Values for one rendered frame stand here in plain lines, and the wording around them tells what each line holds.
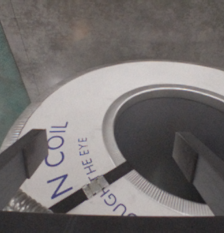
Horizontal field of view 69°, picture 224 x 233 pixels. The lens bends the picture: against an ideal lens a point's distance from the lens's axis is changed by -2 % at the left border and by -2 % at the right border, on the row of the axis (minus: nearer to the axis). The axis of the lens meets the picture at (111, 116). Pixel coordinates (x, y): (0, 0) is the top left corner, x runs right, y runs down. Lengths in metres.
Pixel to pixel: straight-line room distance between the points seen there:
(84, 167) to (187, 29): 1.07
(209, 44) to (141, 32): 0.45
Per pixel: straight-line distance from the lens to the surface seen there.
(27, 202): 0.19
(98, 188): 0.42
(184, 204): 0.44
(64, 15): 1.31
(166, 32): 1.25
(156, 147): 1.06
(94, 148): 0.50
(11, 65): 1.66
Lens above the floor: 1.20
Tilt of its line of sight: 49 degrees down
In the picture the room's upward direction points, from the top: 168 degrees counter-clockwise
